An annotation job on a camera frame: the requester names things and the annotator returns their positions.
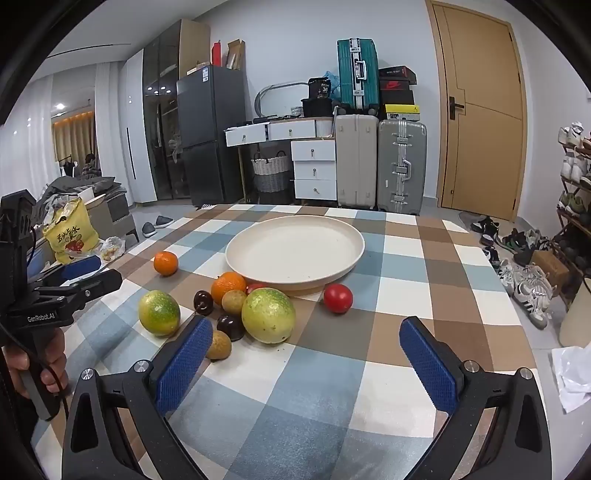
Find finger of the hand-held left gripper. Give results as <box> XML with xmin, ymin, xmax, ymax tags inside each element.
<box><xmin>34</xmin><ymin>269</ymin><xmax>124</xmax><ymax>311</ymax></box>
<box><xmin>28</xmin><ymin>255</ymin><xmax>103</xmax><ymax>289</ymax></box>

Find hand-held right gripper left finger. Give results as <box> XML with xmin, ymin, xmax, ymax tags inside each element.
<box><xmin>60</xmin><ymin>315</ymin><xmax>214</xmax><ymax>480</ymax></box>

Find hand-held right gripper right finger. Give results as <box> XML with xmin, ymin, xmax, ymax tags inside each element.
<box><xmin>398</xmin><ymin>316</ymin><xmax>552</xmax><ymax>480</ymax></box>

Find yellow-green pear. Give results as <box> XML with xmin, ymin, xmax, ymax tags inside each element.
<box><xmin>138</xmin><ymin>290</ymin><xmax>181</xmax><ymax>337</ymax></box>

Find orange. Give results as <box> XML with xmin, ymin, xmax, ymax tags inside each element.
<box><xmin>154</xmin><ymin>251</ymin><xmax>179</xmax><ymax>277</ymax></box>
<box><xmin>211</xmin><ymin>272</ymin><xmax>247</xmax><ymax>306</ymax></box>

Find large green pear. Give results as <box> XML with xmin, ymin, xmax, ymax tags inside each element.
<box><xmin>241</xmin><ymin>287</ymin><xmax>296</xmax><ymax>345</ymax></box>

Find red tomato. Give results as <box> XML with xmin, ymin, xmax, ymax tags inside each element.
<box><xmin>323</xmin><ymin>283</ymin><xmax>354</xmax><ymax>315</ymax></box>

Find cream round plate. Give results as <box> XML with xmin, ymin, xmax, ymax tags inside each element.
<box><xmin>225</xmin><ymin>214</ymin><xmax>365</xmax><ymax>297</ymax></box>

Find person's left hand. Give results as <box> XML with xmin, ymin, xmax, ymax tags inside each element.
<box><xmin>0</xmin><ymin>327</ymin><xmax>70</xmax><ymax>398</ymax></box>

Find yellow snack bag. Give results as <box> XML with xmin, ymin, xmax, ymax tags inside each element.
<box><xmin>43</xmin><ymin>198</ymin><xmax>100</xmax><ymax>265</ymax></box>

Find clear plastic snack bag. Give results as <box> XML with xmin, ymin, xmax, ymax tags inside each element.
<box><xmin>99</xmin><ymin>237</ymin><xmax>125</xmax><ymax>261</ymax></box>

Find checked tablecloth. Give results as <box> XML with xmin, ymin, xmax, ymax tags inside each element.
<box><xmin>14</xmin><ymin>203</ymin><xmax>550</xmax><ymax>480</ymax></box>

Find pile of dark clothes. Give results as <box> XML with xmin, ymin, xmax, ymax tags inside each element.
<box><xmin>34</xmin><ymin>175</ymin><xmax>123</xmax><ymax>217</ymax></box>

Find many assorted shoes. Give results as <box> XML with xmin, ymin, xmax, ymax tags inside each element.
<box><xmin>470</xmin><ymin>121</ymin><xmax>591</xmax><ymax>329</ymax></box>

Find beige curtain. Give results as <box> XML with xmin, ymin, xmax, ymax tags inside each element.
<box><xmin>52</xmin><ymin>108</ymin><xmax>95</xmax><ymax>176</ymax></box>

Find white wardrobe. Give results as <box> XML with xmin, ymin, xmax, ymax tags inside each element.
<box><xmin>119</xmin><ymin>50</ymin><xmax>157</xmax><ymax>205</ymax></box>

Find white plastic bag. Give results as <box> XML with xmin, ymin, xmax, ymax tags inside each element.
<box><xmin>551</xmin><ymin>344</ymin><xmax>591</xmax><ymax>414</ymax></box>

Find glass-door cabinet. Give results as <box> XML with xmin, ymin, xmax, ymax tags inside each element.
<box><xmin>142</xmin><ymin>19</ymin><xmax>211</xmax><ymax>200</ymax></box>

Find brown box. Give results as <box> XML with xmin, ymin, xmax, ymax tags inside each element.
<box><xmin>531</xmin><ymin>249</ymin><xmax>571</xmax><ymax>289</ymax></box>

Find dark grey refrigerator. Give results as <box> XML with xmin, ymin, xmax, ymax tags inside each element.
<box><xmin>176</xmin><ymin>65</ymin><xmax>247</xmax><ymax>207</ymax></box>

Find silver suitcase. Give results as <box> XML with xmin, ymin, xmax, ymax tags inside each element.
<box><xmin>377</xmin><ymin>119</ymin><xmax>428</xmax><ymax>215</ymax></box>

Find wooden shoe rack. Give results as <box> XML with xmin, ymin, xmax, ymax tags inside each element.
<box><xmin>551</xmin><ymin>124</ymin><xmax>591</xmax><ymax>324</ymax></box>

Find woven laundry basket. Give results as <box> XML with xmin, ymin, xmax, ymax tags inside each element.
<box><xmin>250</xmin><ymin>151</ymin><xmax>293</xmax><ymax>204</ymax></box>

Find beige suitcase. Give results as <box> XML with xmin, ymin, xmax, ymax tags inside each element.
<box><xmin>335</xmin><ymin>113</ymin><xmax>379</xmax><ymax>208</ymax></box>

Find white drawer dresser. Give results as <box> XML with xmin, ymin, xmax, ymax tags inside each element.
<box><xmin>225</xmin><ymin>117</ymin><xmax>338</xmax><ymax>201</ymax></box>

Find wooden door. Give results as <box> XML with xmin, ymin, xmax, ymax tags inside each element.
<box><xmin>427</xmin><ymin>0</ymin><xmax>527</xmax><ymax>221</ymax></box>

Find yellow black shoebox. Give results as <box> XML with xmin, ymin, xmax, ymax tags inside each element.
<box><xmin>385</xmin><ymin>104</ymin><xmax>421</xmax><ymax>122</ymax></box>

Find tall cardboard box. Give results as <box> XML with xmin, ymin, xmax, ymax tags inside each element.
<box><xmin>226</xmin><ymin>39</ymin><xmax>246</xmax><ymax>71</ymax></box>

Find black container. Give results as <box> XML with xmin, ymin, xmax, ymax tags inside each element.
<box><xmin>301</xmin><ymin>98</ymin><xmax>334</xmax><ymax>118</ymax></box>

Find black red-edged shoebox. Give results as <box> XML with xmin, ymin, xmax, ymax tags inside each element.
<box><xmin>379</xmin><ymin>66</ymin><xmax>417</xmax><ymax>86</ymax></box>

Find black paper bag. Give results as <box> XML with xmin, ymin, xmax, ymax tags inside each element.
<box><xmin>308</xmin><ymin>78</ymin><xmax>334</xmax><ymax>100</ymax></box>

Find teal suitcase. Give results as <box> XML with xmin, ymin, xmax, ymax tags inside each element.
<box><xmin>337</xmin><ymin>38</ymin><xmax>380</xmax><ymax>112</ymax></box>

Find oval mirror frame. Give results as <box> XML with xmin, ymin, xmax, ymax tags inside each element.
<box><xmin>255</xmin><ymin>83</ymin><xmax>309</xmax><ymax>118</ymax></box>

